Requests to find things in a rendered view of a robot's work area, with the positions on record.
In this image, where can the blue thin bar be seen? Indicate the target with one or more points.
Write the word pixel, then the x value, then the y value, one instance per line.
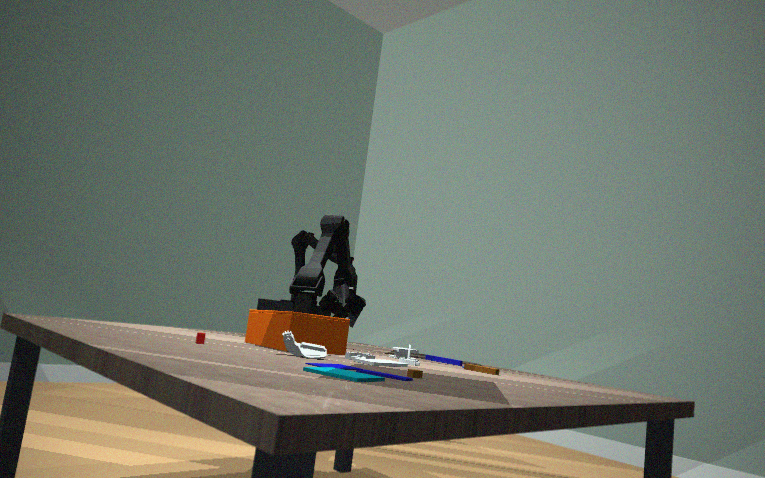
pixel 444 360

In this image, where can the teal flat rectangular plate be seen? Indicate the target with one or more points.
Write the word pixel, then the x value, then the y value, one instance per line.
pixel 344 374

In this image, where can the blue flat bar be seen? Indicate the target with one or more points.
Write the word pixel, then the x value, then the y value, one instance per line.
pixel 384 375

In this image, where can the orange flat bar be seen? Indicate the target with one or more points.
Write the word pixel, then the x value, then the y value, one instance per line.
pixel 481 369

